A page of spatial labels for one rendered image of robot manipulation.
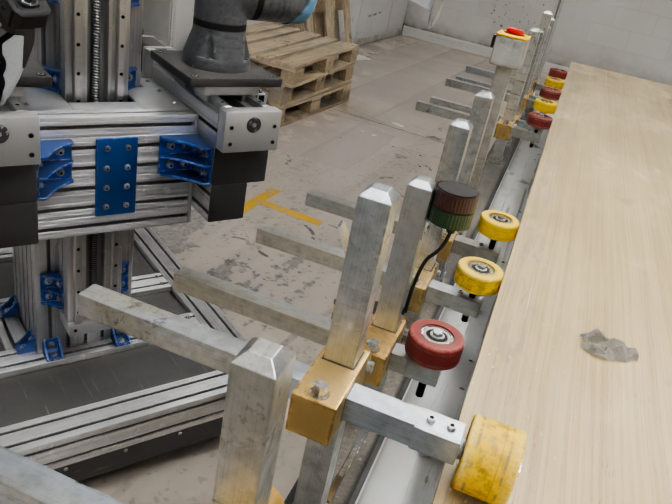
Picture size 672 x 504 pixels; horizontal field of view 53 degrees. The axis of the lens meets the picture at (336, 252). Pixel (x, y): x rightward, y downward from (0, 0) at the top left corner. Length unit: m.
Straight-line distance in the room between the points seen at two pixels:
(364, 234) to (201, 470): 1.36
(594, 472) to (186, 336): 0.49
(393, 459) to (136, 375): 0.93
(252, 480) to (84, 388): 1.37
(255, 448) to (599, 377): 0.62
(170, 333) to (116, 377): 1.12
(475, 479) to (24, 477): 0.41
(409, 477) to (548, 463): 0.37
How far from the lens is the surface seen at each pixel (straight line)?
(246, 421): 0.49
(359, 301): 0.70
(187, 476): 1.93
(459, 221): 0.90
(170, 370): 1.92
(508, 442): 0.71
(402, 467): 1.16
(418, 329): 0.96
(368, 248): 0.67
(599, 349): 1.06
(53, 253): 1.80
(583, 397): 0.96
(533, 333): 1.05
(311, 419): 0.71
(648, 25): 8.79
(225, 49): 1.53
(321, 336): 1.00
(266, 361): 0.46
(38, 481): 0.62
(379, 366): 0.95
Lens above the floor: 1.42
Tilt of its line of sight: 27 degrees down
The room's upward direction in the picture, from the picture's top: 11 degrees clockwise
